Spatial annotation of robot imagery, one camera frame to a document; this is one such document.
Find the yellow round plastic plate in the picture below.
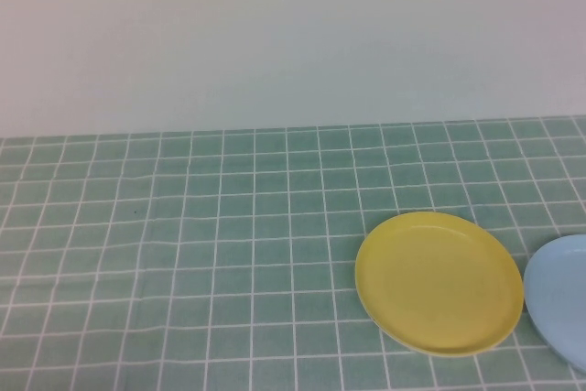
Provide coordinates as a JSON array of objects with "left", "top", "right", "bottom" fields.
[{"left": 354, "top": 211, "right": 526, "bottom": 359}]

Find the light blue round plastic plate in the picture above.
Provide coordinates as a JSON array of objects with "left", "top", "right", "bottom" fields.
[{"left": 522, "top": 234, "right": 586, "bottom": 374}]

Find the green white checked tablecloth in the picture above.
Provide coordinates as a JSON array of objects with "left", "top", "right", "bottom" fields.
[{"left": 0, "top": 116, "right": 586, "bottom": 391}]

